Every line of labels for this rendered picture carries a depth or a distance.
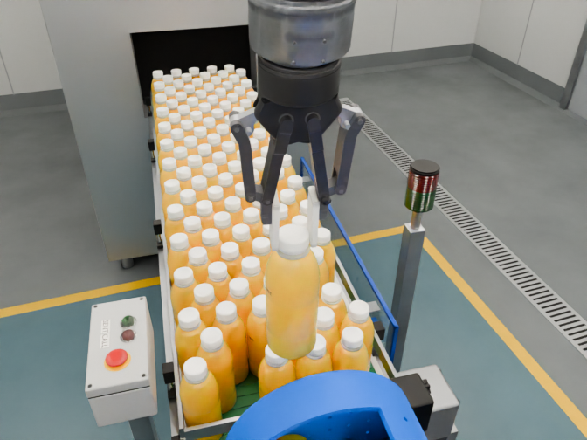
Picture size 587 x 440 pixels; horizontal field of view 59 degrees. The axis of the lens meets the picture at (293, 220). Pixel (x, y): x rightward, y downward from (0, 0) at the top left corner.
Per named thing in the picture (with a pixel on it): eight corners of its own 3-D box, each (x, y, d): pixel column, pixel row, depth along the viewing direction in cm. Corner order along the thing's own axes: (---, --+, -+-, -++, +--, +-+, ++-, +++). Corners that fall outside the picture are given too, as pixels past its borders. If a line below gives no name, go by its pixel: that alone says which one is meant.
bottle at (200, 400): (217, 454, 96) (207, 390, 85) (181, 445, 98) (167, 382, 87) (230, 420, 102) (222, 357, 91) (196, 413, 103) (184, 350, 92)
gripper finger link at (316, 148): (297, 99, 52) (311, 95, 52) (314, 184, 59) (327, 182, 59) (304, 120, 49) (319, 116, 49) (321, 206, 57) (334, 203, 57)
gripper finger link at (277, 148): (297, 120, 49) (282, 118, 48) (272, 210, 56) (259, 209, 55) (291, 99, 52) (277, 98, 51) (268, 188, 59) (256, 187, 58)
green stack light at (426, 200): (410, 215, 113) (414, 195, 110) (399, 199, 118) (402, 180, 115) (438, 210, 114) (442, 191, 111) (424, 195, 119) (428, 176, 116)
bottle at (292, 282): (300, 318, 77) (303, 216, 66) (326, 351, 72) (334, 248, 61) (257, 335, 74) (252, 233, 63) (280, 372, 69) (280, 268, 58)
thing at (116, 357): (106, 371, 86) (104, 367, 86) (107, 354, 89) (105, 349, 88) (128, 367, 87) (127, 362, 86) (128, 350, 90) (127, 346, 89)
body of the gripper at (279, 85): (256, 71, 43) (258, 163, 49) (356, 66, 44) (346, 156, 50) (247, 34, 48) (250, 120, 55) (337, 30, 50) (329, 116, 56)
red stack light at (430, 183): (414, 195, 110) (417, 179, 107) (402, 180, 115) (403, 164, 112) (442, 191, 111) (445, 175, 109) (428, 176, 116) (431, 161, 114)
